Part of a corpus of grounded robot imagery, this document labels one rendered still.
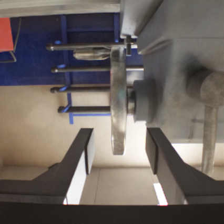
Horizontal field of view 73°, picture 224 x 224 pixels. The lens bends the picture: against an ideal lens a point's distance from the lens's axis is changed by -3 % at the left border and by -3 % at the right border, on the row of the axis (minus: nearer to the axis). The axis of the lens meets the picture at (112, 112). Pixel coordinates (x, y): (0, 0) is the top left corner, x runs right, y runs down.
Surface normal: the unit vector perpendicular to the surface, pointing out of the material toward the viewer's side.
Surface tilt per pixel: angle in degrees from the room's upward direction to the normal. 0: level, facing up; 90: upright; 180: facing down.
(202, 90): 90
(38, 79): 90
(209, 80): 90
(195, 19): 62
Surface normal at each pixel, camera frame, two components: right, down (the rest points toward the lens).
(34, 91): -0.03, 0.27
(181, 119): -0.02, 0.50
